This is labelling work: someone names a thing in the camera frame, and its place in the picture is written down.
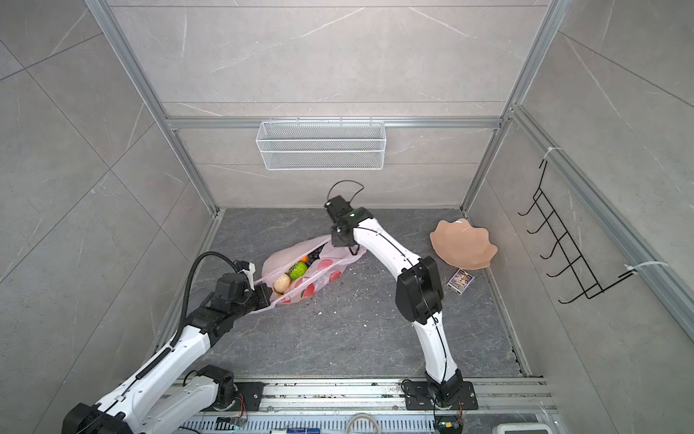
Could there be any pink plastic bag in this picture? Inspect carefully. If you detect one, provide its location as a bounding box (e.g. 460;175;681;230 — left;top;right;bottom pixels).
254;235;367;307

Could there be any pink scalloped plate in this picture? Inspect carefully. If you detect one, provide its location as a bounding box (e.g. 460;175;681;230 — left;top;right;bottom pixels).
430;219;498;271

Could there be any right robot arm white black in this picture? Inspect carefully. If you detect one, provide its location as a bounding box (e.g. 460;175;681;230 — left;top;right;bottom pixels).
325;195;464;407

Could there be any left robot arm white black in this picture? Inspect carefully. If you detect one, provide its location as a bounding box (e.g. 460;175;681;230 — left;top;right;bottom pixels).
61;251;272;433

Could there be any beige fake fruit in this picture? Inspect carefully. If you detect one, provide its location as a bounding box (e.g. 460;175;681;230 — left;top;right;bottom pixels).
273;273;293;295

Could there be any green fake fruit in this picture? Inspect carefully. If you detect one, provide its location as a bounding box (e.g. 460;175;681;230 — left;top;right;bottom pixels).
287;261;308;281

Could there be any dark fake grape bunch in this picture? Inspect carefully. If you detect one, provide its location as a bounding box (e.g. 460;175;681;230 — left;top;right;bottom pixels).
307;244;325;262

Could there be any small printed card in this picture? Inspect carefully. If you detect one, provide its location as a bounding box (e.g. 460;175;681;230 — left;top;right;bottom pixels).
446;269;475;295

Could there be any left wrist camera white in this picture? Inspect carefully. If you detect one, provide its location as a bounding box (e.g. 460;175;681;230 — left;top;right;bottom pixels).
236;260;256;290

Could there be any white wire mesh basket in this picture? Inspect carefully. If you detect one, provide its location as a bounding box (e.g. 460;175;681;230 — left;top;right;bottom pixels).
256;119;387;171

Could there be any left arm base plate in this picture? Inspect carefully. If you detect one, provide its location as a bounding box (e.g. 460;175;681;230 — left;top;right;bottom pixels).
208;382;265;413

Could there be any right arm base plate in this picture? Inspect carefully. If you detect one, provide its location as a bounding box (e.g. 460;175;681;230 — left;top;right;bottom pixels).
399;379;479;412

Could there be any black wire hook rack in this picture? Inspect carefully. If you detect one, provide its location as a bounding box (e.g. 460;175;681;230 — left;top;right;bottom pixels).
517;160;636;306

